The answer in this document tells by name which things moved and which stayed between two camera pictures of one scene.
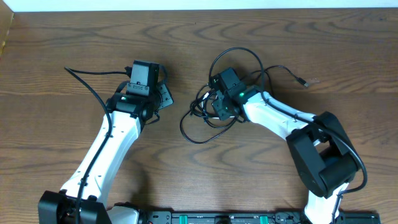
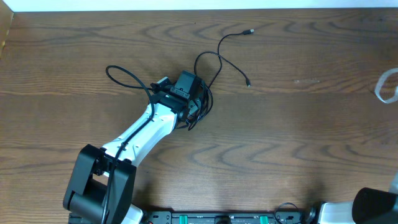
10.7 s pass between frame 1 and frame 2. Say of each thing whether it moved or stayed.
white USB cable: moved
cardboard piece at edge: stayed
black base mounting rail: stayed
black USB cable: moved
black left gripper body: moved
